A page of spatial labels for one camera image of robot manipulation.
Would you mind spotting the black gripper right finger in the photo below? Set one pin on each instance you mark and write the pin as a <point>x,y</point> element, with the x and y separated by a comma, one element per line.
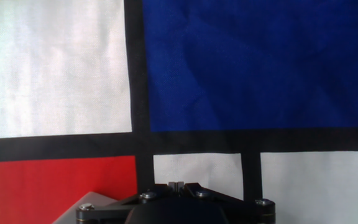
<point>247,211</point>

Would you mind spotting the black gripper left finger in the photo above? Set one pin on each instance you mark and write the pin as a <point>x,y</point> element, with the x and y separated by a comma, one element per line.
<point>110,211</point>

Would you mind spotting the white drawer with black knob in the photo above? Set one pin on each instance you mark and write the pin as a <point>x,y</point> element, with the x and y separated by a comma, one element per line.
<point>68,217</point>

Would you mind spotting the colour block tablecloth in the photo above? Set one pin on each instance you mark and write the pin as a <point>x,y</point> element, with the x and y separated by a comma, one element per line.
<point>244,62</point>

